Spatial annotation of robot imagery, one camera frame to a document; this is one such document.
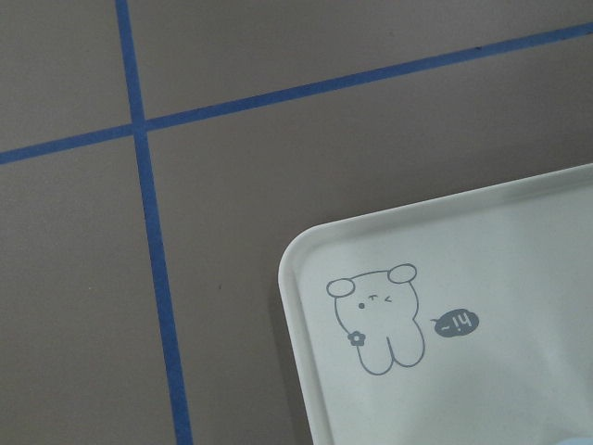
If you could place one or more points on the white serving tray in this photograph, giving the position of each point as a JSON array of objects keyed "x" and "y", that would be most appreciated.
[{"x": 465, "y": 319}]

